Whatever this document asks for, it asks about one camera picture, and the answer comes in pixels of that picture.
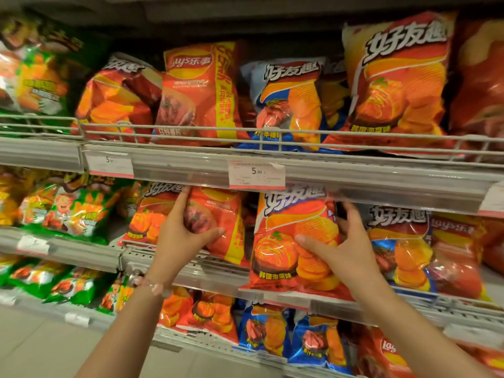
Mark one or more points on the person's left hand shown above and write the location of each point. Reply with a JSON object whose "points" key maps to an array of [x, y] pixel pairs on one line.
{"points": [[177, 244]]}

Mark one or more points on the person's right hand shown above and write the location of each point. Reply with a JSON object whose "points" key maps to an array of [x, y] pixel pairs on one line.
{"points": [[350, 259]]}

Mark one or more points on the person's left forearm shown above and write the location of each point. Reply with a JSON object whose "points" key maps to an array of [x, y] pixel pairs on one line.
{"points": [[122, 338]]}

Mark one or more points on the person's right forearm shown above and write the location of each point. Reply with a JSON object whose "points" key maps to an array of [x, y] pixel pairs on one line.
{"points": [[413, 342]]}

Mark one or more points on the white price tag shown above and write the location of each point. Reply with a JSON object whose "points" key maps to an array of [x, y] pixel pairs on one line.
{"points": [[472, 335], [492, 200], [33, 245], [77, 320], [109, 165], [256, 175]]}

